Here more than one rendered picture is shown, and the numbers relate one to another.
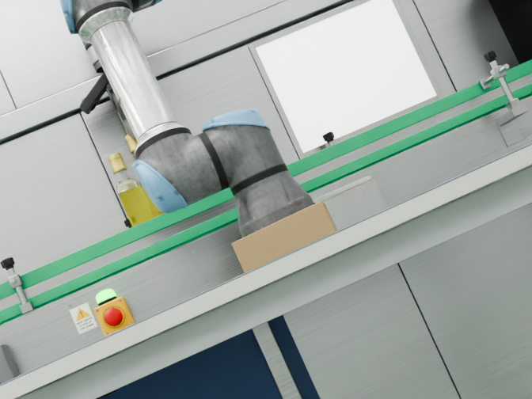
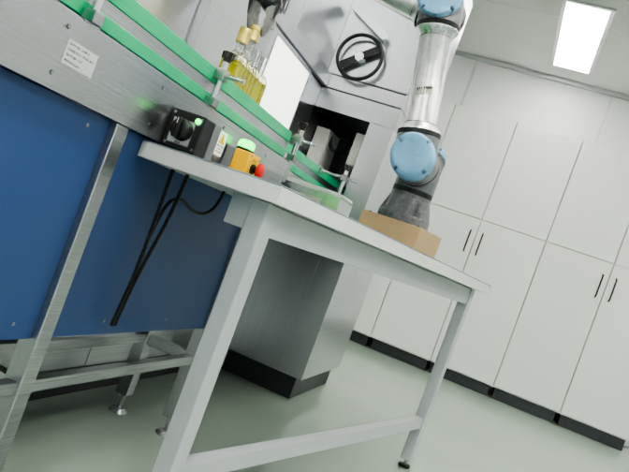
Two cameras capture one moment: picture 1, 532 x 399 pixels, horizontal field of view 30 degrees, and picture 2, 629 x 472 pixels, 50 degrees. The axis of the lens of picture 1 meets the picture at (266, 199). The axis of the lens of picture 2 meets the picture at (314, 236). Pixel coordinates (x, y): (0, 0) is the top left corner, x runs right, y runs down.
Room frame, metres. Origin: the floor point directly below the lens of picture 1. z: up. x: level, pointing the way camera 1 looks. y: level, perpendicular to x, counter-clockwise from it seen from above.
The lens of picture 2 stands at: (1.27, 1.82, 0.68)
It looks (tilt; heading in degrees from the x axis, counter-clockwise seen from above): 0 degrees down; 295
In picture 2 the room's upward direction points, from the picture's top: 20 degrees clockwise
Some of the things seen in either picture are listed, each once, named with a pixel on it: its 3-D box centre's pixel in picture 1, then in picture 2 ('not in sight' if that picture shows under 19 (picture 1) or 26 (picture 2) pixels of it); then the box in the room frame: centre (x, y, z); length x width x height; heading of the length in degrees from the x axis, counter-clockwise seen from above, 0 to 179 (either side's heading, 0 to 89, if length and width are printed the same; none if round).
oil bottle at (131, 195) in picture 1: (142, 220); (224, 88); (2.40, 0.30, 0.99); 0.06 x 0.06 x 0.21; 8
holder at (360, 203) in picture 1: (336, 218); (303, 199); (2.27, -0.13, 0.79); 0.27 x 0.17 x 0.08; 9
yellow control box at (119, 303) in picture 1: (115, 318); (240, 166); (2.19, 0.41, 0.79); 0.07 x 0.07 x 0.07; 9
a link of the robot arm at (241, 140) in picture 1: (240, 146); (420, 168); (1.89, 0.00, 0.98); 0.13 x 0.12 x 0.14; 99
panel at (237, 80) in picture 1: (266, 106); (255, 71); (2.60, -0.10, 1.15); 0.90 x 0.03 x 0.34; 99
